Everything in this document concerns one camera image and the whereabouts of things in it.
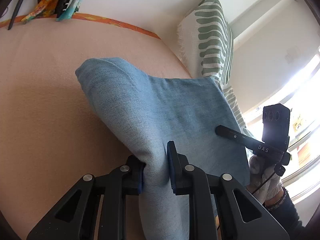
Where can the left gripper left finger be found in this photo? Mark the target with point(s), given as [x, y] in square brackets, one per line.
[94, 207]

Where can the black sleeved right forearm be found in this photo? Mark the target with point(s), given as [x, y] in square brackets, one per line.
[283, 210]

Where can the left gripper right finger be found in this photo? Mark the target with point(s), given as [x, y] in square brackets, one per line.
[219, 207]

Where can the orange floral bed cover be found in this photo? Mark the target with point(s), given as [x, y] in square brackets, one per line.
[50, 137]

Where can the black camera box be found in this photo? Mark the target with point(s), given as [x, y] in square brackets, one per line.
[276, 121]

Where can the light blue denim jeans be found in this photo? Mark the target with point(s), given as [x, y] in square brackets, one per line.
[145, 113]

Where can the green white patterned pillow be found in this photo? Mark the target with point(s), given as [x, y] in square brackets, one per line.
[206, 48]

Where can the white gloved right hand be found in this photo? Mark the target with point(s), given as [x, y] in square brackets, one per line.
[264, 182]

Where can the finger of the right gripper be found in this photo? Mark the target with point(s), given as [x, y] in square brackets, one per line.
[235, 136]

